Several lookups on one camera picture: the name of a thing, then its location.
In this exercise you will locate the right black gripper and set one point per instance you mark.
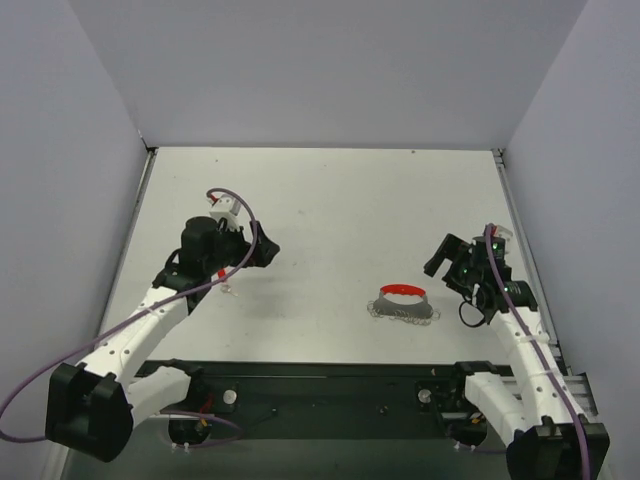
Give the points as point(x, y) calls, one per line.
point(454, 262)

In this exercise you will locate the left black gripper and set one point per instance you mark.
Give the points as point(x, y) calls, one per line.
point(251, 247)

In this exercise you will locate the red handled metal keyring holder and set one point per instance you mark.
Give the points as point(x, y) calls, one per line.
point(403, 302)

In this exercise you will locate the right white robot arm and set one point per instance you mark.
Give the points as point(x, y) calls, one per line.
point(545, 431)

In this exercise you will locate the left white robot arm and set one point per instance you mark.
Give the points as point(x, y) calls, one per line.
point(95, 405)

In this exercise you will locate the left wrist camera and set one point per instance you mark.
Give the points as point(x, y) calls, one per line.
point(225, 207)

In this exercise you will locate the aluminium frame rail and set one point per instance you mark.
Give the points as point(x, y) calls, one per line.
point(527, 255)

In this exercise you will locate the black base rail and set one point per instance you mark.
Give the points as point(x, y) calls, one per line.
point(230, 401)

